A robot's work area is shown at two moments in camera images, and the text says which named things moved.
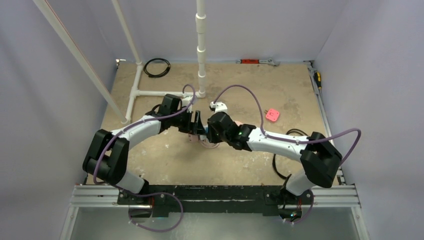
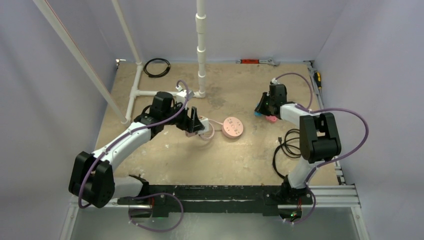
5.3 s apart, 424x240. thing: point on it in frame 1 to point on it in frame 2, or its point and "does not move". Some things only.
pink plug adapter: x=272 y=114 does not move
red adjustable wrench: x=257 y=61 does not move
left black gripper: x=195 y=128 does not move
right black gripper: x=209 y=126 to x=263 y=104
